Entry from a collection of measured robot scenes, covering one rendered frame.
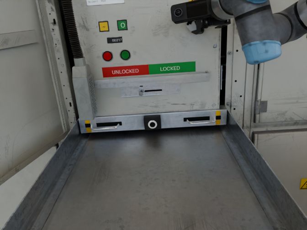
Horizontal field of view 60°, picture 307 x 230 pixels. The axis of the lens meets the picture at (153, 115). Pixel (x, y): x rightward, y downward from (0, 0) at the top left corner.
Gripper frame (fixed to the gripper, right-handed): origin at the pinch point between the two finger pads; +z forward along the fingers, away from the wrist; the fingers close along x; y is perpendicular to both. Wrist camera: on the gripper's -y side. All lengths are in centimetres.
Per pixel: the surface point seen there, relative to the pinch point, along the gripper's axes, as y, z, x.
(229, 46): 16.6, 4.9, -7.8
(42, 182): -48, -13, -38
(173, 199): -18, -23, -45
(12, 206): -74, 42, -62
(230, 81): 17.7, 7.8, -19.9
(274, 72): 31.2, 1.2, -19.0
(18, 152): -58, 9, -33
